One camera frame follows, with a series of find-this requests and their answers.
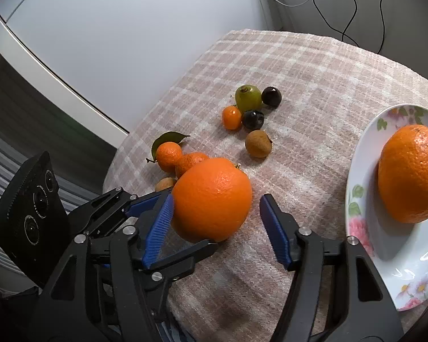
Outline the small leafless tangerine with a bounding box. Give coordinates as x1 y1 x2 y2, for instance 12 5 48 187
175 152 210 179

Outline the small kumquat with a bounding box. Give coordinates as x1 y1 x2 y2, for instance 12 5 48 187
222 105 243 131

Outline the small tangerine with leaf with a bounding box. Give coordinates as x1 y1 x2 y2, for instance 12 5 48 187
146 131 191 173

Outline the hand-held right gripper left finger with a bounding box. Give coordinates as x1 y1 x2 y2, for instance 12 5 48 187
29 194 175 342

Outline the looped black cable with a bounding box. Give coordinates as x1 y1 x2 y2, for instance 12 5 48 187
312 0 359 41

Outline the large smooth orange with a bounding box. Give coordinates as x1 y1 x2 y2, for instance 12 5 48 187
170 157 253 243

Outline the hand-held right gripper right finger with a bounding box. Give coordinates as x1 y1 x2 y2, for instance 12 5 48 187
260 194 403 342

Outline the white refrigerator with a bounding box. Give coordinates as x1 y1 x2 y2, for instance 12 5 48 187
0 0 277 139

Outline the floral white plate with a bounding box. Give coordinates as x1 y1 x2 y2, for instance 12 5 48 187
345 104 428 312

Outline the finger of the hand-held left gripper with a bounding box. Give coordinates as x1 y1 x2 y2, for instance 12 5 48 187
69 187 172 236
143 240 219 289

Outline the pink checked tablecloth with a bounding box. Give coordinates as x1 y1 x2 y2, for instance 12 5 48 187
103 28 428 342

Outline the green grape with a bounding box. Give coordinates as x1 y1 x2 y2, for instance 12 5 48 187
235 85 262 113

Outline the brown longan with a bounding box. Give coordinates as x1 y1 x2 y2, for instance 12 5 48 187
155 177 177 192
245 130 272 158

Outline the large bumpy orange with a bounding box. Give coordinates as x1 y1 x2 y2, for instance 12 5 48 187
378 125 428 224

